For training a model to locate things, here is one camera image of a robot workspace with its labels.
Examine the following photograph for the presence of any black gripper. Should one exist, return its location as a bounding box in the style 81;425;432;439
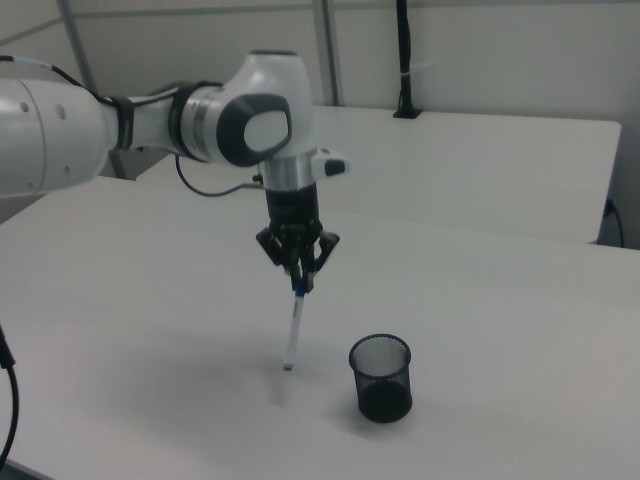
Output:
255;182;342;295

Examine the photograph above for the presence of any white marker with blue cap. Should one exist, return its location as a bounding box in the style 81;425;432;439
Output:
282;282;308;374

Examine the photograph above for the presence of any black mesh pen cup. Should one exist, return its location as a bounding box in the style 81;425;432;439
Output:
347;334;415;425

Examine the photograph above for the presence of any white rectangular table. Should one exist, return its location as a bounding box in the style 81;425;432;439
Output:
135;103;623;246

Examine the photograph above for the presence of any black pole with clamp base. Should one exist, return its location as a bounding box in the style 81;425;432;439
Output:
392;0;425;120

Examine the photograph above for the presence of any black cable on robot arm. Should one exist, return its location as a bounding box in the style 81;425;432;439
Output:
0;54;267;198

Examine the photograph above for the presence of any white cable tie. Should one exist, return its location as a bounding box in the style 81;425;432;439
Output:
399;59;439;81

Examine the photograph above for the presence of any thick black hanging cable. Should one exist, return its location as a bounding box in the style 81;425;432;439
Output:
0;323;22;464

